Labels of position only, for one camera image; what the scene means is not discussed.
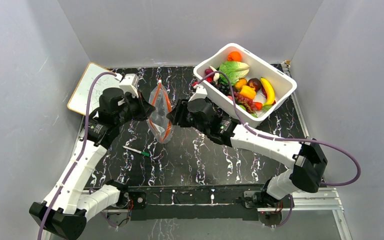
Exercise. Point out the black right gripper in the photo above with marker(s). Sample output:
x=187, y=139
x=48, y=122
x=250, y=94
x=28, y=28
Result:
x=177, y=116

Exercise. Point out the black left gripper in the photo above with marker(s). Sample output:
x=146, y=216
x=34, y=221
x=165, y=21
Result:
x=145, y=109

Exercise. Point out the clear zip bag orange zipper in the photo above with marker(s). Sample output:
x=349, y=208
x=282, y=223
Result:
x=158, y=123

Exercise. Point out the white toy radish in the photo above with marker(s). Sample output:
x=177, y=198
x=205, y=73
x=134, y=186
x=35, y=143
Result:
x=216, y=75

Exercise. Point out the yellow toy bell pepper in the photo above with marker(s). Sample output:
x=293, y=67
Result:
x=248, y=92

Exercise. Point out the dark red toy fruit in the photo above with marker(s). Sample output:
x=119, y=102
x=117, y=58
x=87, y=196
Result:
x=255, y=84

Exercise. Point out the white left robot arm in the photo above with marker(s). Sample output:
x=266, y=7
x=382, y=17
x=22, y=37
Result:
x=64, y=212

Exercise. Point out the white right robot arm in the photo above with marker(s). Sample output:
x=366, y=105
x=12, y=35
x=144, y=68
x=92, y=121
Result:
x=305, y=162

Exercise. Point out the green capped marker pen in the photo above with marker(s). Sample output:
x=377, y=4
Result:
x=137, y=151

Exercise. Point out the purple toy eggplant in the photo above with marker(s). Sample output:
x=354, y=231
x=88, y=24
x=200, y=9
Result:
x=209, y=72

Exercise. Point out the dark toy grape bunch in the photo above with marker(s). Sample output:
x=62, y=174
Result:
x=222, y=88

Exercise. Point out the white plastic bin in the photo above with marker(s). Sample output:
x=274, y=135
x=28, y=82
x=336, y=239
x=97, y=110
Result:
x=282, y=84

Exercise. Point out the white dry-erase board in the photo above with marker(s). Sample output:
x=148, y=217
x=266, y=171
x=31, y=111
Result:
x=78, y=100

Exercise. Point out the green toy lettuce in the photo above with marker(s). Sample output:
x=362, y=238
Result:
x=234, y=70

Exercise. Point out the small orange toy fruit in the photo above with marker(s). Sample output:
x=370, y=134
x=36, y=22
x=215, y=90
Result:
x=240, y=83

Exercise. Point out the red toy grape bunch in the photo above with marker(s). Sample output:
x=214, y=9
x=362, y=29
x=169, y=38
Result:
x=245, y=103

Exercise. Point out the yellow toy banana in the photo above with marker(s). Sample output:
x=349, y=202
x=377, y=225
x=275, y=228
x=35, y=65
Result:
x=270, y=94

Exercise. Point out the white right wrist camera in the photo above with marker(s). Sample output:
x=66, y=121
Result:
x=200, y=93

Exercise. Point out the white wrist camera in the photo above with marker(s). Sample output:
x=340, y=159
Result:
x=129, y=84
x=200, y=93

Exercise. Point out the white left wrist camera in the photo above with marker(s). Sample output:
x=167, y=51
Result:
x=129, y=84

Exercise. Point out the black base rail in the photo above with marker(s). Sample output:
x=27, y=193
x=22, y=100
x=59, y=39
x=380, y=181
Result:
x=192, y=202

